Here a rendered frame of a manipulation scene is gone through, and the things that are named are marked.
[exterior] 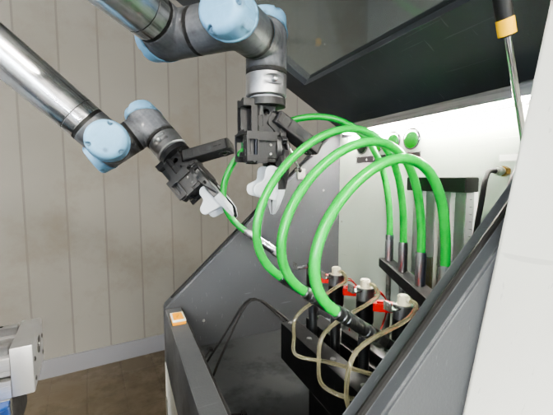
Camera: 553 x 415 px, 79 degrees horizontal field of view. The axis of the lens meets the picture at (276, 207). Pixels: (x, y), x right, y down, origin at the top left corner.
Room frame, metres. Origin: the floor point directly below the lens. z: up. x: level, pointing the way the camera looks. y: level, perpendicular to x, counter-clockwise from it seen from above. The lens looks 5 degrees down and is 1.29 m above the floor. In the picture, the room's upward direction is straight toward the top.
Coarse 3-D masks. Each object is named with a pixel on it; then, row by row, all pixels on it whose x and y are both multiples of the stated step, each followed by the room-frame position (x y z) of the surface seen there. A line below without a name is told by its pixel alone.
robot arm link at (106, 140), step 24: (0, 24) 0.59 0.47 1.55; (0, 48) 0.57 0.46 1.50; (24, 48) 0.60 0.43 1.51; (0, 72) 0.58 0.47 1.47; (24, 72) 0.58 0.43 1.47; (48, 72) 0.60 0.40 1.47; (24, 96) 0.60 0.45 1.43; (48, 96) 0.60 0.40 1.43; (72, 96) 0.62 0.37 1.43; (72, 120) 0.61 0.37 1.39; (96, 120) 0.62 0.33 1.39; (96, 144) 0.61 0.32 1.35; (120, 144) 0.62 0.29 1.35
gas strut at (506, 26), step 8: (496, 0) 0.39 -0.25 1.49; (504, 0) 0.39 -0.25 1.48; (496, 8) 0.40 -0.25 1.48; (504, 8) 0.39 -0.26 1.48; (512, 8) 0.39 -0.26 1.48; (496, 16) 0.40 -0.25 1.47; (504, 16) 0.39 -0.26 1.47; (512, 16) 0.39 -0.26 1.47; (496, 24) 0.40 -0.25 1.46; (504, 24) 0.39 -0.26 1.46; (512, 24) 0.39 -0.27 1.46; (496, 32) 0.41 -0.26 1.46; (504, 32) 0.40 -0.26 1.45; (512, 32) 0.39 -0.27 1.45; (504, 40) 0.41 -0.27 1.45; (512, 40) 0.40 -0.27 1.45; (512, 48) 0.40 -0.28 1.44; (512, 56) 0.41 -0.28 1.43; (512, 64) 0.41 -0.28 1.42; (512, 72) 0.41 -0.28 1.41; (512, 80) 0.41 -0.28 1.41; (512, 88) 0.42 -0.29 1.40; (520, 96) 0.42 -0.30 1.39; (520, 104) 0.42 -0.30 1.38; (520, 112) 0.42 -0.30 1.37; (520, 120) 0.42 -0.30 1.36; (520, 128) 0.43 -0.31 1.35; (520, 136) 0.43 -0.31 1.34
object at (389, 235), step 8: (296, 120) 0.73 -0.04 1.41; (304, 120) 0.74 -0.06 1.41; (328, 120) 0.74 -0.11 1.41; (336, 120) 0.74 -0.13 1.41; (344, 120) 0.74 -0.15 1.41; (360, 136) 0.74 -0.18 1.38; (376, 152) 0.74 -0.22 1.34; (232, 160) 0.73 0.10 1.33; (376, 160) 0.74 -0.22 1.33; (232, 168) 0.73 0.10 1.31; (224, 176) 0.73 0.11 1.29; (384, 176) 0.74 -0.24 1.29; (224, 184) 0.73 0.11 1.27; (384, 184) 0.74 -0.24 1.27; (224, 192) 0.73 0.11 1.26; (384, 192) 0.75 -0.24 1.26; (392, 208) 0.74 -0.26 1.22; (392, 216) 0.74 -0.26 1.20; (240, 224) 0.73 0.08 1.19; (392, 224) 0.74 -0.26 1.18; (392, 232) 0.74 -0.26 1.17
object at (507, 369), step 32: (544, 32) 0.38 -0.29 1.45; (544, 64) 0.37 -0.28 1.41; (544, 96) 0.36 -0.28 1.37; (544, 128) 0.35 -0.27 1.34; (544, 160) 0.34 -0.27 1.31; (512, 192) 0.36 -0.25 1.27; (544, 192) 0.33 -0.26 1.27; (512, 224) 0.35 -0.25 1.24; (544, 224) 0.32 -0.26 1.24; (512, 256) 0.34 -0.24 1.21; (544, 256) 0.31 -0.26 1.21; (512, 288) 0.33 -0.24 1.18; (544, 288) 0.31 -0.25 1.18; (512, 320) 0.32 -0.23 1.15; (544, 320) 0.30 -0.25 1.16; (480, 352) 0.34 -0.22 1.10; (512, 352) 0.31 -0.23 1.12; (544, 352) 0.29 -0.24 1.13; (480, 384) 0.33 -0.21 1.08; (512, 384) 0.30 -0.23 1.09; (544, 384) 0.28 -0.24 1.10
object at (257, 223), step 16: (336, 128) 0.58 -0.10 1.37; (352, 128) 0.60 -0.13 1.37; (368, 128) 0.61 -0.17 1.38; (304, 144) 0.56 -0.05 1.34; (288, 160) 0.55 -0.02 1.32; (272, 176) 0.54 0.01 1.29; (400, 176) 0.64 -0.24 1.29; (400, 192) 0.65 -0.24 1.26; (256, 208) 0.53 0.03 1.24; (400, 208) 0.65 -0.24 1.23; (256, 224) 0.52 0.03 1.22; (400, 224) 0.66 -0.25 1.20; (256, 240) 0.52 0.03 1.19; (400, 240) 0.66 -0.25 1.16; (400, 256) 0.65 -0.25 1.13; (272, 272) 0.53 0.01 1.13; (400, 272) 0.65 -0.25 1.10
